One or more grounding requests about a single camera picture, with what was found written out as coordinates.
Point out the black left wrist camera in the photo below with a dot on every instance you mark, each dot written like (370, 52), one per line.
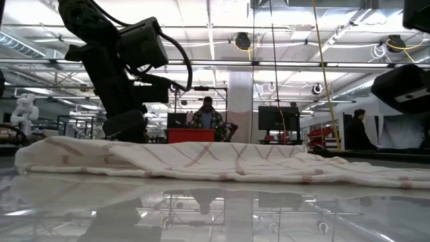
(151, 90)

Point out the black metal rack frame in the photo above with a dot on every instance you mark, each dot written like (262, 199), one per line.
(201, 88)

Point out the small black monitor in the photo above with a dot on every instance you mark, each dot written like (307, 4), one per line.
(176, 121)

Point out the white building pillar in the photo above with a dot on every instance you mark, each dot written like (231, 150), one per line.
(240, 94)

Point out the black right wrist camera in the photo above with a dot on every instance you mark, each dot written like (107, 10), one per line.
(396, 84)

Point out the black background robot arm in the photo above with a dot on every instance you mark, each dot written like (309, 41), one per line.
(231, 129)

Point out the black cage frame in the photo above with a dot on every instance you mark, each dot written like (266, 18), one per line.
(85, 116)

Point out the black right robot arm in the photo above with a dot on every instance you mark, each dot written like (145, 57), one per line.
(418, 15)

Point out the red plastic bin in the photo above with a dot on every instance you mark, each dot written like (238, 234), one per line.
(191, 136)

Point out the white red-checked towel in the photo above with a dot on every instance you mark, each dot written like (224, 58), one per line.
(201, 161)

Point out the long overhead light bar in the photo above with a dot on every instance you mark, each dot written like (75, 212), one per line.
(235, 62)

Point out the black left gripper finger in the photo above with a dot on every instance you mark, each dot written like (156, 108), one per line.
(127, 129)

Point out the white curtain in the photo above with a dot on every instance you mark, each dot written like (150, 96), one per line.
(399, 131)

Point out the person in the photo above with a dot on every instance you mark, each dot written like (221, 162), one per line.
(357, 132)
(206, 117)

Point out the red cart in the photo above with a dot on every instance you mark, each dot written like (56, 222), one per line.
(319, 134)

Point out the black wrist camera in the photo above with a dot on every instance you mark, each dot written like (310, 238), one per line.
(151, 90)
(396, 84)

